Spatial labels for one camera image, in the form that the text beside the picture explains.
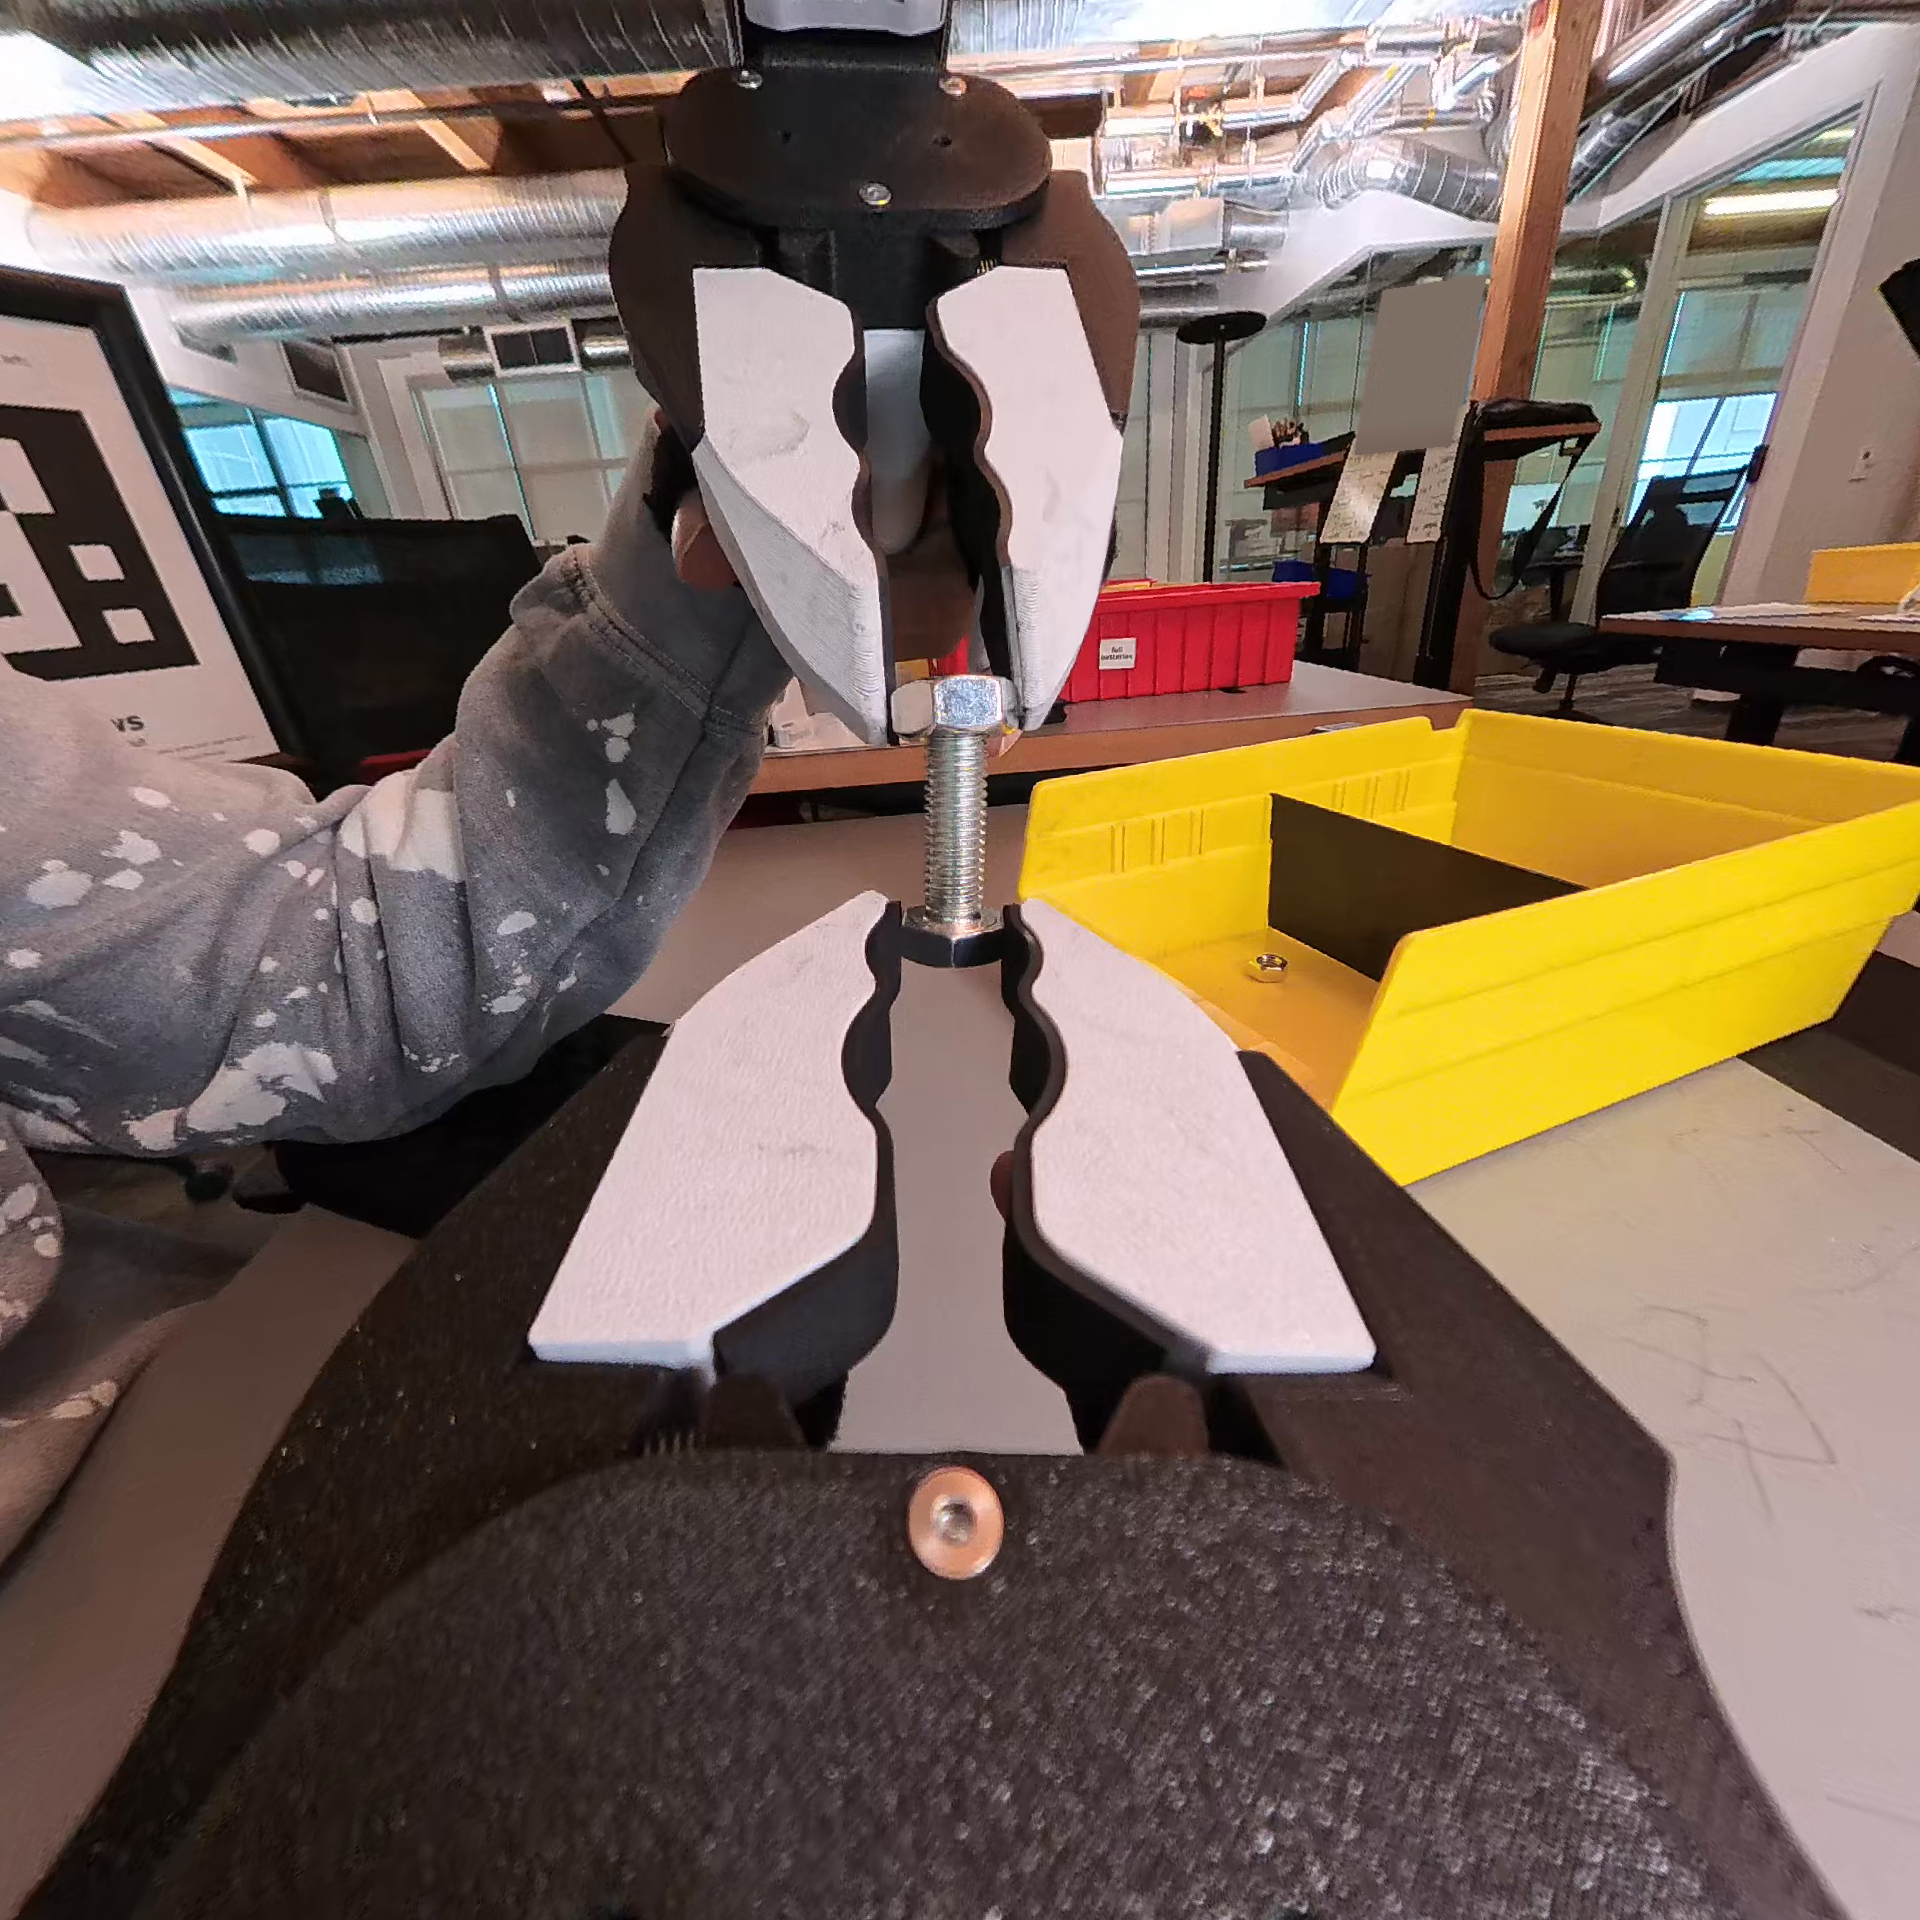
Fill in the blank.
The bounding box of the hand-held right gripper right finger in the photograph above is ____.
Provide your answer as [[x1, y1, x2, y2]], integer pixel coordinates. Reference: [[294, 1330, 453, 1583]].
[[990, 897, 1381, 1420]]

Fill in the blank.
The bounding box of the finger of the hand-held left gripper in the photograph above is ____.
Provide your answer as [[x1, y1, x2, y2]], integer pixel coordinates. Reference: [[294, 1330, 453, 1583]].
[[923, 266, 1128, 733], [691, 266, 902, 748]]

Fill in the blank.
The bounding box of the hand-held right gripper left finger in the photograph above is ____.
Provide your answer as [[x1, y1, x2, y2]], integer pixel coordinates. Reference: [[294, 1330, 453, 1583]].
[[529, 889, 906, 1405]]

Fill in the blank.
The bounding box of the silver hex bolt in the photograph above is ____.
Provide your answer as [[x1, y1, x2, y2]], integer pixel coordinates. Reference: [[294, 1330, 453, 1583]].
[[901, 730, 1022, 973]]

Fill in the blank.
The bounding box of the person's left forearm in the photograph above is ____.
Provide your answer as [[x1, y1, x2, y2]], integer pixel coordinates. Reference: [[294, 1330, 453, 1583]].
[[0, 543, 798, 1159]]

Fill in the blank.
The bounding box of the person's left hand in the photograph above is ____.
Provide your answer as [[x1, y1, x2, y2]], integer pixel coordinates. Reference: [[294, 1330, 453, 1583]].
[[667, 488, 742, 595]]

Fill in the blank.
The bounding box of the black floor lamp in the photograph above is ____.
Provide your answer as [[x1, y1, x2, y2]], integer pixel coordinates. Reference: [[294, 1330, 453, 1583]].
[[1176, 306, 1270, 585]]

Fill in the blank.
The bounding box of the red plastic bin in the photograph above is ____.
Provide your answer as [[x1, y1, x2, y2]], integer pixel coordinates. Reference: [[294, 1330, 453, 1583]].
[[932, 577, 1322, 709]]

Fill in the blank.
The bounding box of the grey table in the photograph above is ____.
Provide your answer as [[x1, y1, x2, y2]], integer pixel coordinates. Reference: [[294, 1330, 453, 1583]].
[[750, 660, 1477, 799]]

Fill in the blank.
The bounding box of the black bin divider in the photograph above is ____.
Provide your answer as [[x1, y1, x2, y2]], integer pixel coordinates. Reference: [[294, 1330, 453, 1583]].
[[1267, 795, 1588, 985]]

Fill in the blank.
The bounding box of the black standing desk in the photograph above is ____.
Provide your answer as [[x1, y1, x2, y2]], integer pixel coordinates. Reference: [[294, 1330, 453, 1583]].
[[1417, 397, 1604, 692]]

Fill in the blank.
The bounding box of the framed tag poster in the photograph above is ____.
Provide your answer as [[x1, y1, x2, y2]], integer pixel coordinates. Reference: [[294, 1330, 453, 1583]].
[[0, 266, 288, 761]]

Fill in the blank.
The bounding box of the person's grey hoodie torso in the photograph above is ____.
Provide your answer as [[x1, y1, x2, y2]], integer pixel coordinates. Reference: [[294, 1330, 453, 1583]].
[[0, 1116, 199, 1563]]

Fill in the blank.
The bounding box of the wooden top desk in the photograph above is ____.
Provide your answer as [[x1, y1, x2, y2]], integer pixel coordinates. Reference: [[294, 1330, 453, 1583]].
[[1597, 600, 1920, 744]]

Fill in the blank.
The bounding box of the silver air duct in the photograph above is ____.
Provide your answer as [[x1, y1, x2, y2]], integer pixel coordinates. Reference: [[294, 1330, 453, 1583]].
[[22, 165, 632, 350]]

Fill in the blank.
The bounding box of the wooden support post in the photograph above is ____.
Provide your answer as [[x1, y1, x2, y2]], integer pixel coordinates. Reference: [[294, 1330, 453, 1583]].
[[1442, 0, 1610, 696]]

